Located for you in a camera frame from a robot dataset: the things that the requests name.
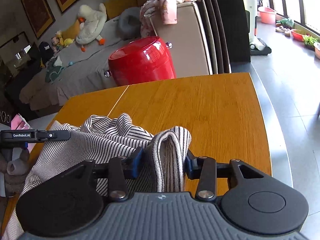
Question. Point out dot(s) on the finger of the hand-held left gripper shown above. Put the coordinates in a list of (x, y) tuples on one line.
[(57, 135)]

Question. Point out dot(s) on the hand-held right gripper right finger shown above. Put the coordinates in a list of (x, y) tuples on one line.
[(190, 166)]

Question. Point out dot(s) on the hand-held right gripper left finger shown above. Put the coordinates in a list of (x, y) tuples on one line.
[(135, 167)]

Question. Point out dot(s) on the grey striped sweater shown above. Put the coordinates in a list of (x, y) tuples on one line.
[(100, 135)]

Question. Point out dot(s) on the pink clothes pile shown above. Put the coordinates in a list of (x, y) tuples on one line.
[(170, 7)]

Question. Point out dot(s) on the person's left hand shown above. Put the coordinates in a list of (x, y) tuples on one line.
[(16, 167)]

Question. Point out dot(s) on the pink box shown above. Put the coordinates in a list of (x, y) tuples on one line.
[(19, 123)]

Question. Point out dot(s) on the green garment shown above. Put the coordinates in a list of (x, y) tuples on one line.
[(55, 70)]

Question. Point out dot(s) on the grey covered sofa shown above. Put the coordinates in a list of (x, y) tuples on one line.
[(82, 72)]

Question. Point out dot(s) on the dark glass cabinet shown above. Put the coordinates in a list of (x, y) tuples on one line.
[(15, 62)]

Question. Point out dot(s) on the black bag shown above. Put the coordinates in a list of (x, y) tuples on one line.
[(46, 52)]

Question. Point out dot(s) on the small stuffed toys group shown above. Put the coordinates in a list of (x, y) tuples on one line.
[(56, 41)]

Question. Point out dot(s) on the small yellow pillow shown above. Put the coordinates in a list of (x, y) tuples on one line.
[(71, 31)]

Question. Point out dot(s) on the red glossy drum stool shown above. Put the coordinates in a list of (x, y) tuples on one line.
[(142, 62)]

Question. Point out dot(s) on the white goose plush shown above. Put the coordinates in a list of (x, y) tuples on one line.
[(91, 27)]

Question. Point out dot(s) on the grey neck pillow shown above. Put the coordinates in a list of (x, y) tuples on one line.
[(128, 23)]

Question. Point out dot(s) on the dark curtain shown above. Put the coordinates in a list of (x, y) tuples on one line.
[(225, 25)]

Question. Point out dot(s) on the white upright vacuum cleaner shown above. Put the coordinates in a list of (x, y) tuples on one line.
[(252, 17)]

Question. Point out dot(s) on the pair of small shoes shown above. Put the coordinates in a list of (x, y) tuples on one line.
[(283, 30)]

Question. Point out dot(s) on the pink plastic basin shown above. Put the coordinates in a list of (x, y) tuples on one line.
[(267, 15)]

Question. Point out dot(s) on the red plastic basin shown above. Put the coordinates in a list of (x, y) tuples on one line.
[(298, 35)]

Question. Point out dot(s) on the white and pink bowl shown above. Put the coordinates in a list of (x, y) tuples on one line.
[(317, 51)]

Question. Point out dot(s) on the tray of green seedlings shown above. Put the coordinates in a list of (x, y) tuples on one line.
[(310, 42)]

